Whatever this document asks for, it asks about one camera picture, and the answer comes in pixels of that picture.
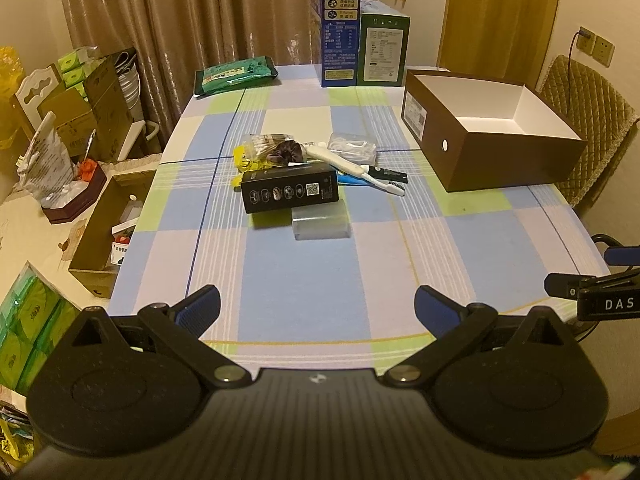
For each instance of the clear bag of cotton swabs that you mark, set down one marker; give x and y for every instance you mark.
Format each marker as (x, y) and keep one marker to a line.
(265, 142)

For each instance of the purple velvet scrunchie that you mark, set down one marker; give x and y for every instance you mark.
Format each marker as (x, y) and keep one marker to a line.
(286, 154)

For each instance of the brown cardboard box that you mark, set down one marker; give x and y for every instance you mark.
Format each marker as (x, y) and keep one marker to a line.
(505, 160)

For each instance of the black product box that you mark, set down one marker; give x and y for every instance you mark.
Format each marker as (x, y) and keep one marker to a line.
(290, 190)

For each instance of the green tissue multipack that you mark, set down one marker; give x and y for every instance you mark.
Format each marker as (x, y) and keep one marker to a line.
(30, 325)

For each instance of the yellow curtain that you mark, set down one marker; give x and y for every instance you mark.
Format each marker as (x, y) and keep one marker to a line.
(495, 15)

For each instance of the dark wooden tray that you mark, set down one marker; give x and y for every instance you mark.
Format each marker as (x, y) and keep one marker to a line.
(75, 202)

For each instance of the large brown carton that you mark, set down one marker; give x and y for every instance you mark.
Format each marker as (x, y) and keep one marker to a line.
(95, 105)

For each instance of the tall green carton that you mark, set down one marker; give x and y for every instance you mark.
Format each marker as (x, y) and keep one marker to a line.
(384, 47)

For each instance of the black toothpaste tube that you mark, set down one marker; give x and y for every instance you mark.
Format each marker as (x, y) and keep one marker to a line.
(391, 173)

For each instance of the clear plastic case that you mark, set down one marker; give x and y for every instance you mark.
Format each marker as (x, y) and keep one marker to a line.
(320, 224)

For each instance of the green foil packet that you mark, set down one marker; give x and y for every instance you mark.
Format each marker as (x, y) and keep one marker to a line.
(235, 75)

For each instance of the white plastic bag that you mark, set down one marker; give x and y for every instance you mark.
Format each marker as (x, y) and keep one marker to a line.
(47, 160)

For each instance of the yellow plastic bag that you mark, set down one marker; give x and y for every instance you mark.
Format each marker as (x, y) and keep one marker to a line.
(10, 95)

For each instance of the stack of green tissue packets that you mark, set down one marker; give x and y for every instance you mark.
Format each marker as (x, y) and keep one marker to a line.
(75, 67)

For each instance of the small orange object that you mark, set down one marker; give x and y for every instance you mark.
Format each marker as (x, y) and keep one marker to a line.
(88, 169)

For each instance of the clear bag of floss picks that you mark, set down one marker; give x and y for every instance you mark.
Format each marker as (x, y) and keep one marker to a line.
(350, 142)

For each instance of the white chair back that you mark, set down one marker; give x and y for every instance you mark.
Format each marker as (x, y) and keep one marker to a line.
(37, 87)

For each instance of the stack of white bowls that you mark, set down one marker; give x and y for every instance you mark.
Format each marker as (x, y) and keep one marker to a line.
(131, 82)

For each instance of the open shallow cardboard box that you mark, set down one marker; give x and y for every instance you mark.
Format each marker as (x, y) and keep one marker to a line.
(92, 250)

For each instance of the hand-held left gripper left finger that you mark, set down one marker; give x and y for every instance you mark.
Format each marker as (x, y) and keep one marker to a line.
(197, 310)

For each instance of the double wall socket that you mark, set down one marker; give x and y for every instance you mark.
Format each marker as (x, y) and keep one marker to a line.
(600, 47)

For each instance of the blue packet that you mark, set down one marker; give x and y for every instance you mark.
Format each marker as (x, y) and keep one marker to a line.
(352, 180)

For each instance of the brown curtain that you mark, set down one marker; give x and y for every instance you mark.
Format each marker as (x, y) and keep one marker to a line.
(200, 20)

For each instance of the tall blue carton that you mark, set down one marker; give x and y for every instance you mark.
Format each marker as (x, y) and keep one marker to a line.
(340, 35)

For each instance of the chair with quilted cover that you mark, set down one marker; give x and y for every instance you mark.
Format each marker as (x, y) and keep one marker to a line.
(590, 105)

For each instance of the yellow snack packet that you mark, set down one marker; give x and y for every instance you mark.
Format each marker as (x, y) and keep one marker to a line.
(248, 162)

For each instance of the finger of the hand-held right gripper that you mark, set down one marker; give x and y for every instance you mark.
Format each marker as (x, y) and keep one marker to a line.
(624, 255)
(562, 285)

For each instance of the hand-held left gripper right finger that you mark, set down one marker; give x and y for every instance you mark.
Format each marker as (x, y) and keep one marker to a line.
(432, 310)

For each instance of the charger plug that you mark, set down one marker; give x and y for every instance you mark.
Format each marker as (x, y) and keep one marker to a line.
(586, 33)

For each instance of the white toothbrush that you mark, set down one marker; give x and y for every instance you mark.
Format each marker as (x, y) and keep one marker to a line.
(345, 162)

